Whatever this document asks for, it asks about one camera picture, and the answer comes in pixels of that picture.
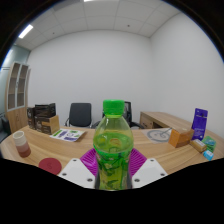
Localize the black office chair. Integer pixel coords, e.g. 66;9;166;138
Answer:
64;102;93;129

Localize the black sofa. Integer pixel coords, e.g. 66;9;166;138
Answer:
0;114;12;143

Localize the small tan box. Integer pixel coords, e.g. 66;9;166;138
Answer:
189;138;208;154

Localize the green drink bottle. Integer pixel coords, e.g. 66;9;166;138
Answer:
92;99;135;192

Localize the ceiling light panel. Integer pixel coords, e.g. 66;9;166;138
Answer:
18;23;34;40

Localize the black striped box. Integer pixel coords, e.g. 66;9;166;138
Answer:
34;102;57;118

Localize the grey mesh office chair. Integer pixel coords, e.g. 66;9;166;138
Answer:
91;100;145;130

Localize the orange box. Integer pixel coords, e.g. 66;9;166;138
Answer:
168;128;195;149

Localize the flat round red coaster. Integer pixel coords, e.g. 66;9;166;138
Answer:
38;157;63;176

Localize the kraft brown cardboard box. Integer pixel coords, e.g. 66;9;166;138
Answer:
34;114;61;135

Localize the small blue box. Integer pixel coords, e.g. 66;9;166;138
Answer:
202;149;215;162

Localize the wooden side desk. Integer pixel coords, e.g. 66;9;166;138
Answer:
139;111;188;131

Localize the tall dark brown box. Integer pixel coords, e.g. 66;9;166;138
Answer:
26;106;37;130

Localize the wooden shelf cabinet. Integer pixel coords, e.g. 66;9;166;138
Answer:
4;61;32;134

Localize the green flat box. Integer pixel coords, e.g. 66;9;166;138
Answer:
201;135;217;153

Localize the white printed leaflet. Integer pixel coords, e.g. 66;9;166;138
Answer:
49;128;86;143

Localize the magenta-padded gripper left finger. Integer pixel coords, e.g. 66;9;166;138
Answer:
57;147;99;190

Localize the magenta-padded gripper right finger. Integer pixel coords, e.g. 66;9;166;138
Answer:
127;147;169;190

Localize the white and brown ceramic cup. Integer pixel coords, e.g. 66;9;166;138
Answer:
12;130;32;158

